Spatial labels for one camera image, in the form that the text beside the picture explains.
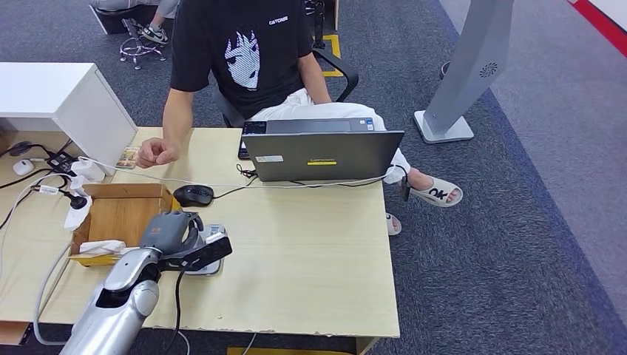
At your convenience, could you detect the person's right hand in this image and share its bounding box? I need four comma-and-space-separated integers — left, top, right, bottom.
136, 138, 181, 169

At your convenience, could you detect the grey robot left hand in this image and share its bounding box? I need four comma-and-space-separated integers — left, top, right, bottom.
138, 210, 205, 258

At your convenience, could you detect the brown framed picture card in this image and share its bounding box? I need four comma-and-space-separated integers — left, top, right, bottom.
115, 146, 142, 170

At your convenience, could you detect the grey card reader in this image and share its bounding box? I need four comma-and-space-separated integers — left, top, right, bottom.
186, 223, 227, 277

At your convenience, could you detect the white card bundle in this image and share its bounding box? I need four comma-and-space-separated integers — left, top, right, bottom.
78, 240, 140, 257

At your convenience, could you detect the background person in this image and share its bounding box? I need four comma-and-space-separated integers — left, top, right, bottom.
89, 0, 180, 46

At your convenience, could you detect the person's right beige sandal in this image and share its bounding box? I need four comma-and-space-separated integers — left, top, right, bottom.
385, 212, 403, 237

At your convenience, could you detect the person's beige sandal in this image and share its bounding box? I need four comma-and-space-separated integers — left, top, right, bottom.
385, 212, 403, 237
409, 177, 464, 209

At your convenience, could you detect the person's left beige sandal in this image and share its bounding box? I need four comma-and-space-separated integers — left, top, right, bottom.
409, 177, 464, 209

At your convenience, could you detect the black computer mouse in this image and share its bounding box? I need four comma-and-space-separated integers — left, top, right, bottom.
173, 184, 215, 208

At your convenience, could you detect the open cardboard box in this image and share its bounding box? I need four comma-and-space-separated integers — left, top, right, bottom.
68, 183, 182, 268

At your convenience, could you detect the large white power adapter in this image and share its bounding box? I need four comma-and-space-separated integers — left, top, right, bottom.
70, 156, 106, 183

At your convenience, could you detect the black plug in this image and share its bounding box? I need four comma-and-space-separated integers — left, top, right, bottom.
58, 188, 89, 211

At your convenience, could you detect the white power strip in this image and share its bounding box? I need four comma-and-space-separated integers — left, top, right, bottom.
64, 195, 93, 231

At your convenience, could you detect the black power adapter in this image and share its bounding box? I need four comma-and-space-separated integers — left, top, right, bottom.
46, 150, 78, 176

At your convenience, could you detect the chrome stool base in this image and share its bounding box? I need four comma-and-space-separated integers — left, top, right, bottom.
118, 18, 168, 70

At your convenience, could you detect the white cabinet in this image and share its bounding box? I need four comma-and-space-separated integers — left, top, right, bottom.
0, 62, 138, 175

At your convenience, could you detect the grey laptop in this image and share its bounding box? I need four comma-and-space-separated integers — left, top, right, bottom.
241, 117, 406, 183

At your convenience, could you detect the black office chair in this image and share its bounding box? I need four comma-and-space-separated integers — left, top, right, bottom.
210, 47, 360, 129

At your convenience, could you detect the grey kiosk stand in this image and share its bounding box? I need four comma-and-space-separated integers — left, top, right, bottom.
413, 0, 515, 145

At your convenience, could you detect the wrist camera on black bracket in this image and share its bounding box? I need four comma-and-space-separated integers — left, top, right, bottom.
159, 231, 234, 274

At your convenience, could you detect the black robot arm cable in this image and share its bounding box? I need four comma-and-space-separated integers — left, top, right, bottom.
163, 269, 187, 355

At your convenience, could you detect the black mouse cable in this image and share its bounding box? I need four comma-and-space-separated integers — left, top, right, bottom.
213, 163, 260, 200

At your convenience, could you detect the thick grey cable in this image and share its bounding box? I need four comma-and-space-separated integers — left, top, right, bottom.
33, 242, 192, 355

